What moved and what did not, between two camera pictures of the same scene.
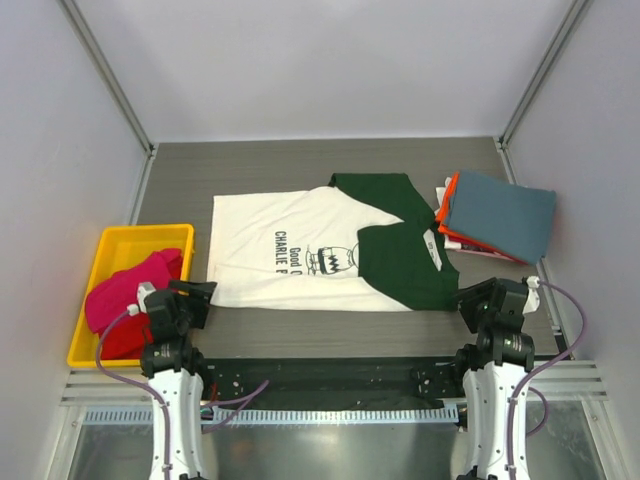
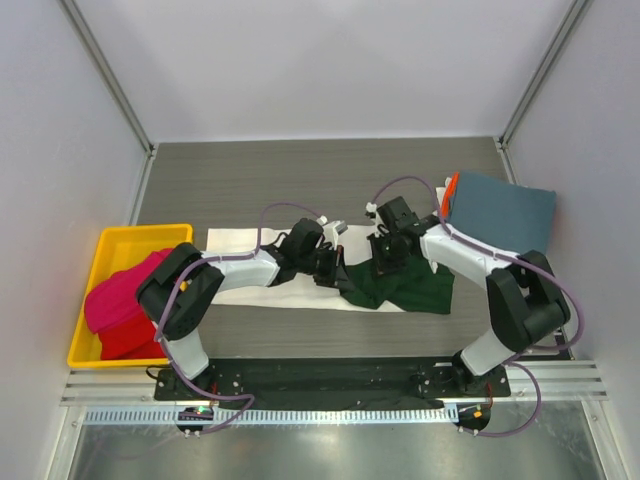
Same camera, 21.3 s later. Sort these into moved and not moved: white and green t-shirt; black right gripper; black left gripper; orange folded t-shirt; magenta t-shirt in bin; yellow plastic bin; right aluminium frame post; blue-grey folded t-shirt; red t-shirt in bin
Moved: black right gripper; white and green t-shirt; black left gripper
Not moved: right aluminium frame post; red t-shirt in bin; magenta t-shirt in bin; orange folded t-shirt; blue-grey folded t-shirt; yellow plastic bin
